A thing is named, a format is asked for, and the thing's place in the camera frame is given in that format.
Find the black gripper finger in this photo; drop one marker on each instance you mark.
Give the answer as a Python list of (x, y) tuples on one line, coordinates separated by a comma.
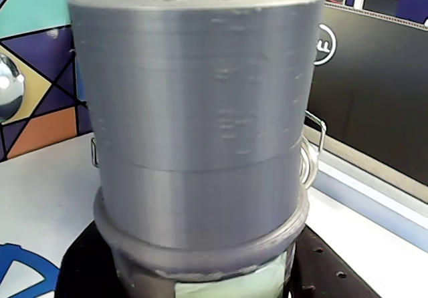
[(83, 271), (314, 274)]

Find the gray cylindrical salt shaker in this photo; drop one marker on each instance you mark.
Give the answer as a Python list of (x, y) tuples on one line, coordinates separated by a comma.
[(200, 111)]

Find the blue desk partition gray rim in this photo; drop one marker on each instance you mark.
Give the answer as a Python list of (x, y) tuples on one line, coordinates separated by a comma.
[(384, 177)]

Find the black Dell monitor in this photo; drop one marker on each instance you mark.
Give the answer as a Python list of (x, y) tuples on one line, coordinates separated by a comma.
[(374, 94)]

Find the chrome round toy utensil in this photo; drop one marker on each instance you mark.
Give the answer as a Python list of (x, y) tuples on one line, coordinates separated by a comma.
[(10, 87)]

